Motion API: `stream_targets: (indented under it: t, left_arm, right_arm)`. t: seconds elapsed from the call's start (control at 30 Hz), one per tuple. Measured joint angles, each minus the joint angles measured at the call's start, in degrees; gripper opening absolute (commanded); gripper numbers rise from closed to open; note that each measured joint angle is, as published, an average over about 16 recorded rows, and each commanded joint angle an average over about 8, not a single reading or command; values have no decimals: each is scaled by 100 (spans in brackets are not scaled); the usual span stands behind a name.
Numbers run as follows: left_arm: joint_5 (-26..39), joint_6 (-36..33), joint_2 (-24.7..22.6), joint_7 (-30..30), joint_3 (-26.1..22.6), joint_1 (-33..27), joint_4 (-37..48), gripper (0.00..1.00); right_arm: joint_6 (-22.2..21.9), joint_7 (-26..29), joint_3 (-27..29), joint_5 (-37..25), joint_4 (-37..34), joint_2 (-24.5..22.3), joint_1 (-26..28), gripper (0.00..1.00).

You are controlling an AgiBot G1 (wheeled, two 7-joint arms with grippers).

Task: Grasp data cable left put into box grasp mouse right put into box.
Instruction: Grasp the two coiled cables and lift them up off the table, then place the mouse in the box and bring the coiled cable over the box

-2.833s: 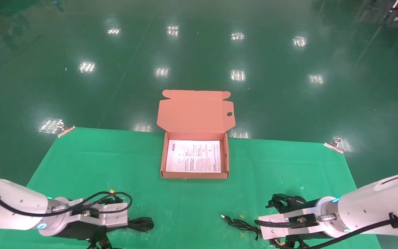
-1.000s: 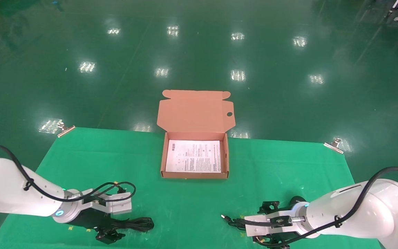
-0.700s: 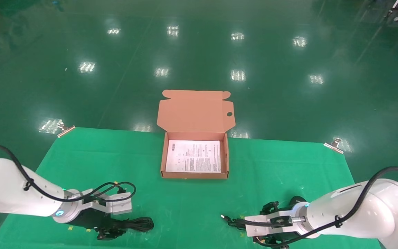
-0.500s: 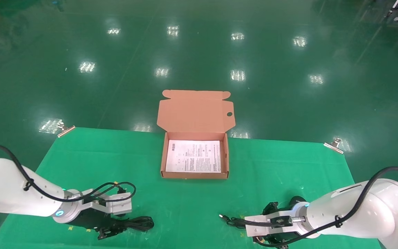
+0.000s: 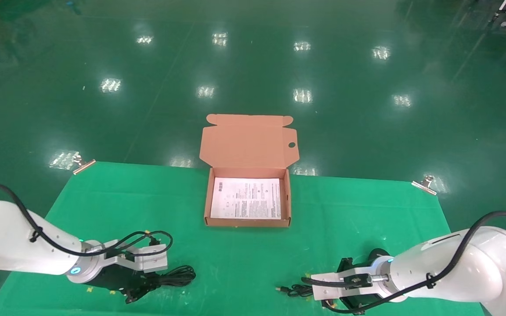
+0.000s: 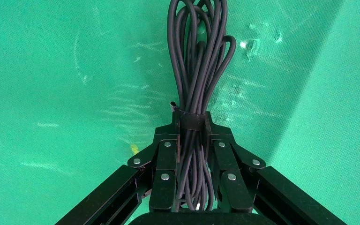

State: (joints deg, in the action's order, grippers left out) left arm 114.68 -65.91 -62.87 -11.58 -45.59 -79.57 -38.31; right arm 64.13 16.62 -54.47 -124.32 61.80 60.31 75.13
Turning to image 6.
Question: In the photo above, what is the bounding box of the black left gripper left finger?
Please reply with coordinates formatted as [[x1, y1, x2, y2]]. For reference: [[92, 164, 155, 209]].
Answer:
[[55, 110, 181, 225]]

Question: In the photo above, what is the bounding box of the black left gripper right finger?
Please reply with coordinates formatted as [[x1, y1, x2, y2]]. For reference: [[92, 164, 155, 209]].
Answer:
[[204, 111, 348, 225]]

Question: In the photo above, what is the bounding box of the black data cable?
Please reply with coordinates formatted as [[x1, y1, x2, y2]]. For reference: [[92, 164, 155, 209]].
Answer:
[[167, 0, 237, 212]]

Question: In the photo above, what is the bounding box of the green table mat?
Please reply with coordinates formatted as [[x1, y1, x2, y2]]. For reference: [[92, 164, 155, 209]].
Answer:
[[0, 0, 360, 225]]

